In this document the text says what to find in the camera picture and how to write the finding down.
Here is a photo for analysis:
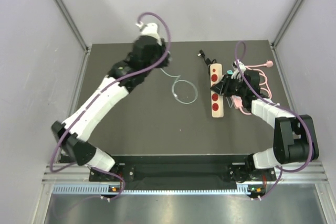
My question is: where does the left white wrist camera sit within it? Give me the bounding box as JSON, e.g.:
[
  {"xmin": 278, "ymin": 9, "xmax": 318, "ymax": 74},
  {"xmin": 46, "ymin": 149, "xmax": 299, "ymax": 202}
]
[{"xmin": 135, "ymin": 22, "xmax": 161, "ymax": 44}]

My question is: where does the pink power cord with plug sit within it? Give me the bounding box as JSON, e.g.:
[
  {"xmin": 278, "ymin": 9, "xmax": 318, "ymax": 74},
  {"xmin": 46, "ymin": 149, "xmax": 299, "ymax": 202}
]
[{"xmin": 238, "ymin": 60, "xmax": 274, "ymax": 115}]

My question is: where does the pink power strip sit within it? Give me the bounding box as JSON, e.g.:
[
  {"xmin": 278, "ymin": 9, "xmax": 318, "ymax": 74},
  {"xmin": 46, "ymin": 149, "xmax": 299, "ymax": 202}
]
[{"xmin": 231, "ymin": 95, "xmax": 243, "ymax": 109}]

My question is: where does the purple cable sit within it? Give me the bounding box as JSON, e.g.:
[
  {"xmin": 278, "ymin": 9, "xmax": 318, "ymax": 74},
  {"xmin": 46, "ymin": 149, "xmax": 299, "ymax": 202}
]
[
  {"xmin": 49, "ymin": 12, "xmax": 172, "ymax": 173},
  {"xmin": 234, "ymin": 40, "xmax": 315, "ymax": 173}
]

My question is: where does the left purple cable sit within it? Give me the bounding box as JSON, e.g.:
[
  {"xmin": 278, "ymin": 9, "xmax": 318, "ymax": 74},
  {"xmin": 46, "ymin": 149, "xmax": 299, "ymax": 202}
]
[{"xmin": 49, "ymin": 12, "xmax": 172, "ymax": 173}]

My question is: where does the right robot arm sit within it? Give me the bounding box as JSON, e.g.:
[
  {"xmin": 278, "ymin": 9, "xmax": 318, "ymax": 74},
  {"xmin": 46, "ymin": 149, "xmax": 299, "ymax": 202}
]
[{"xmin": 211, "ymin": 70, "xmax": 319, "ymax": 180}]

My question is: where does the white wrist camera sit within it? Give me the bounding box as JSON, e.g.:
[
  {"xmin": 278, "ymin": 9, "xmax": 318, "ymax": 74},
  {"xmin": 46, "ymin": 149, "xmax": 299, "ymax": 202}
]
[
  {"xmin": 135, "ymin": 22, "xmax": 161, "ymax": 44},
  {"xmin": 232, "ymin": 60, "xmax": 246, "ymax": 79}
]

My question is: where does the slotted grey cable duct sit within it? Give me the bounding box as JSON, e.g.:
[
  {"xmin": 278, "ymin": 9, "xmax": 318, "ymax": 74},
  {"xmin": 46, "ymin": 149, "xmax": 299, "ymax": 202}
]
[{"xmin": 52, "ymin": 184, "xmax": 263, "ymax": 195}]

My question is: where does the aluminium frame rail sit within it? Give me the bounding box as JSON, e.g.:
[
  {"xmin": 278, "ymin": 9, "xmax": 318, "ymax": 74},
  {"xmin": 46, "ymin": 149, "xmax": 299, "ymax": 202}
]
[{"xmin": 36, "ymin": 0, "xmax": 91, "ymax": 54}]

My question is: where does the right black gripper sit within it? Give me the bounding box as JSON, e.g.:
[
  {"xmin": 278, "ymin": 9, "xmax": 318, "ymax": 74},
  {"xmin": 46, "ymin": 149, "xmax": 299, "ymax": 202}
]
[{"xmin": 211, "ymin": 73, "xmax": 248, "ymax": 98}]

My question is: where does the light teal usb cable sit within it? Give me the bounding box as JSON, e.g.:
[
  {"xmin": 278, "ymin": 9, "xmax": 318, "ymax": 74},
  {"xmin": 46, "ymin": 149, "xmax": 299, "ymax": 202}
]
[{"xmin": 159, "ymin": 68, "xmax": 198, "ymax": 104}]

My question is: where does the black power cord with plug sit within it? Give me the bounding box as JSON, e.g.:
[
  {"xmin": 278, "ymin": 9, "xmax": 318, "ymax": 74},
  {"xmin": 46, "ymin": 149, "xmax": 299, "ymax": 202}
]
[{"xmin": 197, "ymin": 49, "xmax": 217, "ymax": 68}]

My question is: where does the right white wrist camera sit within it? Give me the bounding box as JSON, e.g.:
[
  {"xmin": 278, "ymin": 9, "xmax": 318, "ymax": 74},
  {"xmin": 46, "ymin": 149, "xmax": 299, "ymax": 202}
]
[{"xmin": 232, "ymin": 60, "xmax": 246, "ymax": 79}]

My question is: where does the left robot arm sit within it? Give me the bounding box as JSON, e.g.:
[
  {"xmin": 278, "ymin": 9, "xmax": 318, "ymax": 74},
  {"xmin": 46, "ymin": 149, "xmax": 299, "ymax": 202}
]
[{"xmin": 51, "ymin": 35, "xmax": 170, "ymax": 180}]

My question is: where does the beige wooden power strip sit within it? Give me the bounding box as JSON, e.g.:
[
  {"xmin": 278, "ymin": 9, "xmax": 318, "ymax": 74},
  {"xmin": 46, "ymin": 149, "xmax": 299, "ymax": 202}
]
[{"xmin": 209, "ymin": 63, "xmax": 224, "ymax": 118}]

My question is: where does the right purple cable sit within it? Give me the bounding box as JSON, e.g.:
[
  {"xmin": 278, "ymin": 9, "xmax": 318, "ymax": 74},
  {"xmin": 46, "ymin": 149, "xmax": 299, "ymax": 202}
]
[{"xmin": 234, "ymin": 40, "xmax": 315, "ymax": 173}]

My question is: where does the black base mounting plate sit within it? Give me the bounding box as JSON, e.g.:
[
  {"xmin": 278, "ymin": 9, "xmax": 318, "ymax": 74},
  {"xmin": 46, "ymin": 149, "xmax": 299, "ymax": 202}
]
[{"xmin": 89, "ymin": 154, "xmax": 276, "ymax": 185}]

